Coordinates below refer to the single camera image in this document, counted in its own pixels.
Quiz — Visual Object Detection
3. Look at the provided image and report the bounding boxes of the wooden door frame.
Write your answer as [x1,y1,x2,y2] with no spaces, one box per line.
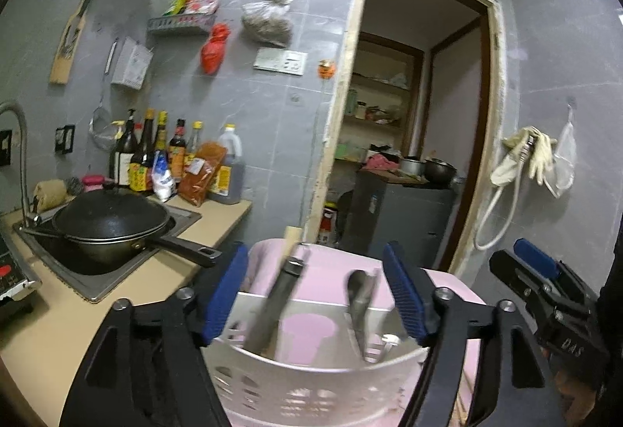
[301,0,503,279]

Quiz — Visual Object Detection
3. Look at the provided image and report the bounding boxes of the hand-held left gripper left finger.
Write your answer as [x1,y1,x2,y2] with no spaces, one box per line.
[58,242,250,427]

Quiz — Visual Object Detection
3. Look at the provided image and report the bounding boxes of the metal strainer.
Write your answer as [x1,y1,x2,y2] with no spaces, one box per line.
[88,81,118,151]

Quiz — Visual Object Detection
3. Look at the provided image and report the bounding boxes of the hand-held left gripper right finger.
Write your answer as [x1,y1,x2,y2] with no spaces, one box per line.
[383,241,568,427]

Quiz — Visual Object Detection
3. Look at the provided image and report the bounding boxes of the wooden cutting board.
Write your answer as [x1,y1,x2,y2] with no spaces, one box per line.
[48,0,106,86]

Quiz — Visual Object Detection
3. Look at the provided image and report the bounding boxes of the seasoning packets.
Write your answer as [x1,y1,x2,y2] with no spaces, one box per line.
[165,0,220,17]

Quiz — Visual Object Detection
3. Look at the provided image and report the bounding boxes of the red chili packet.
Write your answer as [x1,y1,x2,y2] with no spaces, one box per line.
[177,142,228,209]

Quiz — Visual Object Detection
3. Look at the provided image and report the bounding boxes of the grey cabinet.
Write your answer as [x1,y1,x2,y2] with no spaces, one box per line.
[340,169,457,273]

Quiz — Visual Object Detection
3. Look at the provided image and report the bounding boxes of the white shower hose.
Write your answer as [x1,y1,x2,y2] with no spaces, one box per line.
[474,135,537,251]

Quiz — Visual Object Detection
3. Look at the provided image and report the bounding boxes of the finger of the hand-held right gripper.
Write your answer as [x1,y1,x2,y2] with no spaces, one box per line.
[513,237,600,299]
[489,249,556,312]

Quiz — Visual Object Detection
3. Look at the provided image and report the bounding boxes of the clear plastic bag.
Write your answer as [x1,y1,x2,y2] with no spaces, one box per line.
[241,0,301,47]

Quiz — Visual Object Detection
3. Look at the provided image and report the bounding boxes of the grey wall shelf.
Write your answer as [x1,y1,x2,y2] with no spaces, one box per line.
[147,13,218,37]

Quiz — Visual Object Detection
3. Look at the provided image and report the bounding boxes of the yellow red bottle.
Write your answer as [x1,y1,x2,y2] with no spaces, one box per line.
[320,205,340,246]

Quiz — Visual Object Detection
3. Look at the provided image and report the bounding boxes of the pink cloth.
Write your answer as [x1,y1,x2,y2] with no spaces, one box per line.
[364,153,403,173]

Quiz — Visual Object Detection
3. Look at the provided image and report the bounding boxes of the white mesh bag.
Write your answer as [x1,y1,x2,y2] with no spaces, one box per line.
[544,105,578,199]

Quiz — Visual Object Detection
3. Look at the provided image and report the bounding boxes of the cream rubber gloves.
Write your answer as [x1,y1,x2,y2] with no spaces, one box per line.
[489,126,559,188]

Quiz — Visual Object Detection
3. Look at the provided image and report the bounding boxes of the white wall switch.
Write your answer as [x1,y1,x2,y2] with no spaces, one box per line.
[252,47,309,76]

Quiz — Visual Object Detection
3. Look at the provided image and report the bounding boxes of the beige sponge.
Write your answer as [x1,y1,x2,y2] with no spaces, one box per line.
[33,179,67,210]

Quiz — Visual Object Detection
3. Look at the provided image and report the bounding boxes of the red plastic bag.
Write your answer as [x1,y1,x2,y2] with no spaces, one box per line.
[201,23,231,76]

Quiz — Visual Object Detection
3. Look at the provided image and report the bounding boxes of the dark metal pot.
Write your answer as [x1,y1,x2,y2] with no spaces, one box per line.
[424,157,458,188]

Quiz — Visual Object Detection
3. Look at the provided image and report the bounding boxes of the cooking oil jug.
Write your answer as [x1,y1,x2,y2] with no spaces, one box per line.
[208,125,245,205]

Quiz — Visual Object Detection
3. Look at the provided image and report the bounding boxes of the wooden chopstick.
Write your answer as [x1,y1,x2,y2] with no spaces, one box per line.
[283,226,299,260]

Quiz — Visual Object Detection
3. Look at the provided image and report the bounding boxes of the small metal pot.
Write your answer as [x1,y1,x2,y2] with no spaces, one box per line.
[398,156,425,176]

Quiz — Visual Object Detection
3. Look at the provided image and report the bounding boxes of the slim dark sauce bottle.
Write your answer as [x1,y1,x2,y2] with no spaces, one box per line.
[154,111,169,156]

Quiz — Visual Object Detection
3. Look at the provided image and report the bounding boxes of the clear yellow capped bottle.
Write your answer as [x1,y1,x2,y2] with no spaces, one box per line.
[186,121,204,166]

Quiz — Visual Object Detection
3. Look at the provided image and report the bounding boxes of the metal spoon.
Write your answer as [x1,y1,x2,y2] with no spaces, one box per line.
[345,270,380,362]

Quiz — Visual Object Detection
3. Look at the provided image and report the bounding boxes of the metal faucet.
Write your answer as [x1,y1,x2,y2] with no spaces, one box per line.
[0,100,42,227]

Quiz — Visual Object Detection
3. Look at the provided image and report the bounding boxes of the white blue seasoning bag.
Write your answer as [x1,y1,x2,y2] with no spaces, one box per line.
[151,151,177,202]

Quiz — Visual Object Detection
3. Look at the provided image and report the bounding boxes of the black wok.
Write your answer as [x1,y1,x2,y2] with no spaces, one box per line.
[19,190,223,269]

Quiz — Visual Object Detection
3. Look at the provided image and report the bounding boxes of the wooden shelf unit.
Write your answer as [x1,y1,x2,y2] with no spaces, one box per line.
[341,32,425,165]

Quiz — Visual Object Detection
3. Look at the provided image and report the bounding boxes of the dark sauce bottle yellow label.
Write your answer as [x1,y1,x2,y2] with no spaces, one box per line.
[128,109,157,193]

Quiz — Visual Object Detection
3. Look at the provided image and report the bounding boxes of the red capped sauce bottle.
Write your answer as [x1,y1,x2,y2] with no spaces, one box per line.
[167,118,188,183]

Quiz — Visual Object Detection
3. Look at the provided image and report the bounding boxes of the person's right hand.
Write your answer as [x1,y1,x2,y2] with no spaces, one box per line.
[541,346,600,427]

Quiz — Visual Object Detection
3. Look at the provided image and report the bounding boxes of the white plastic utensil holder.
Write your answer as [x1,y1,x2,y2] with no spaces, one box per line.
[203,288,432,427]

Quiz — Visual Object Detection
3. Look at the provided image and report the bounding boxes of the white wall holder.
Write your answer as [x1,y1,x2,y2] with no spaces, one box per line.
[110,36,153,90]

